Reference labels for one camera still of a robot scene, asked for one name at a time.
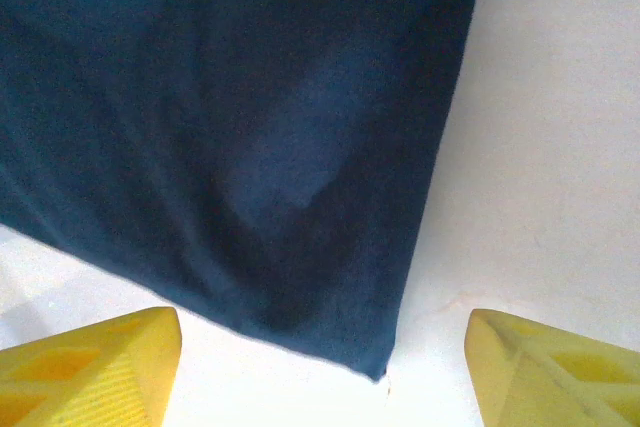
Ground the navy blue t-shirt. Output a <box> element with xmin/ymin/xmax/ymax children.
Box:
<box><xmin>0</xmin><ymin>0</ymin><xmax>489</xmax><ymax>384</ymax></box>

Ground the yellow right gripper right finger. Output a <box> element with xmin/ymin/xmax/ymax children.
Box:
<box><xmin>463</xmin><ymin>307</ymin><xmax>640</xmax><ymax>427</ymax></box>

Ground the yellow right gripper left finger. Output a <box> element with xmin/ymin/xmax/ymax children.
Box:
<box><xmin>0</xmin><ymin>305</ymin><xmax>183</xmax><ymax>427</ymax></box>

